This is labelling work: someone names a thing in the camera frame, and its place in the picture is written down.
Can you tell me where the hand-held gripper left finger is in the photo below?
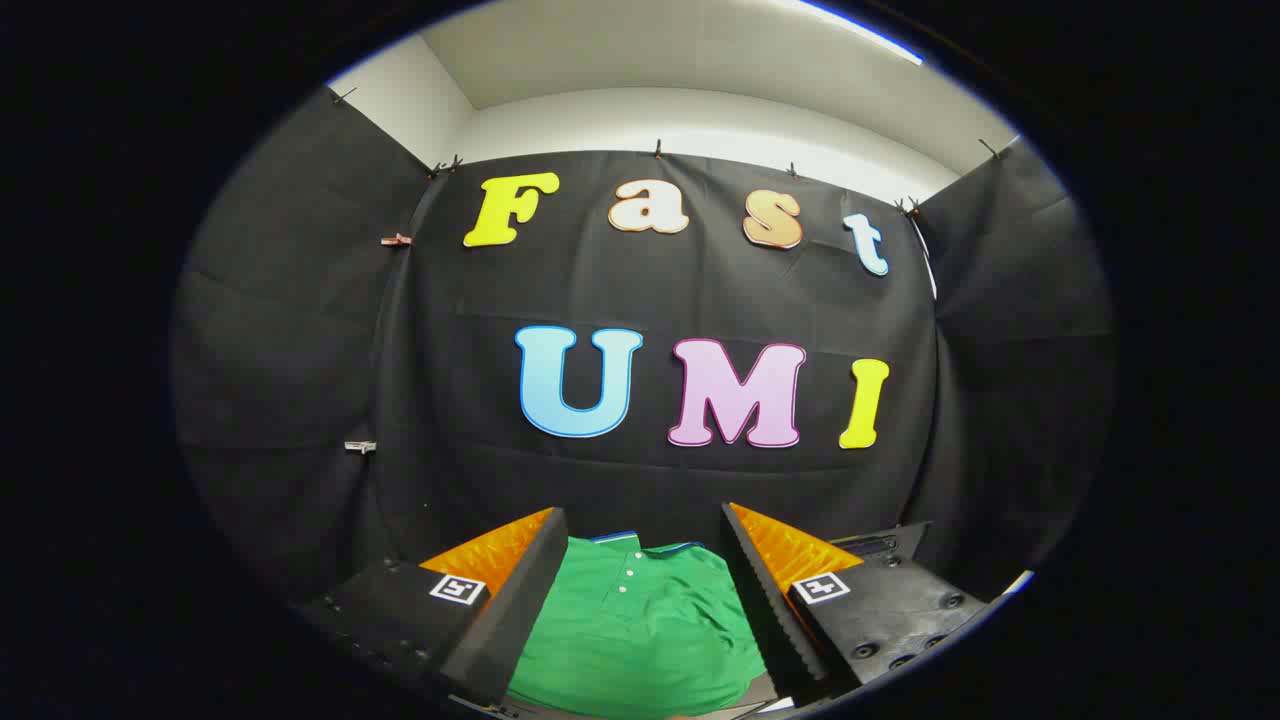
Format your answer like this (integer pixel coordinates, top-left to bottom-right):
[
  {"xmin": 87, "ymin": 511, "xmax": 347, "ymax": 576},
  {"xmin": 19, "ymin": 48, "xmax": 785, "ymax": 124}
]
[{"xmin": 300, "ymin": 507, "xmax": 571, "ymax": 709}]

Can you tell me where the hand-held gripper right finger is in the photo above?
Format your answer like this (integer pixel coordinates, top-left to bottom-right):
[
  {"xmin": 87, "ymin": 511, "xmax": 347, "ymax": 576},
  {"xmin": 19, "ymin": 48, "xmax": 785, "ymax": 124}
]
[{"xmin": 720, "ymin": 502, "xmax": 991, "ymax": 699}]

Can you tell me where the green polo shirt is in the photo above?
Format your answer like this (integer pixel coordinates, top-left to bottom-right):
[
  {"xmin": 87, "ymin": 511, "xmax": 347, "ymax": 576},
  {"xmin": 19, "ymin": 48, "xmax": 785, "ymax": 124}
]
[{"xmin": 508, "ymin": 532, "xmax": 769, "ymax": 719}]

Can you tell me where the dark washing machine lid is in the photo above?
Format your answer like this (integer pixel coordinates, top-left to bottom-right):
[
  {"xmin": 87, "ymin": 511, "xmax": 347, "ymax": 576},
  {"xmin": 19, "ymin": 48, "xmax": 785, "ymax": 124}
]
[{"xmin": 832, "ymin": 520, "xmax": 936, "ymax": 563}]

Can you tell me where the row of black clips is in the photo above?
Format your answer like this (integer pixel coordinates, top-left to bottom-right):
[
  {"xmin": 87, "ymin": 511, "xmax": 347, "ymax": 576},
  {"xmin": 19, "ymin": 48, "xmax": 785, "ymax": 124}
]
[{"xmin": 333, "ymin": 86, "xmax": 1001, "ymax": 217}]

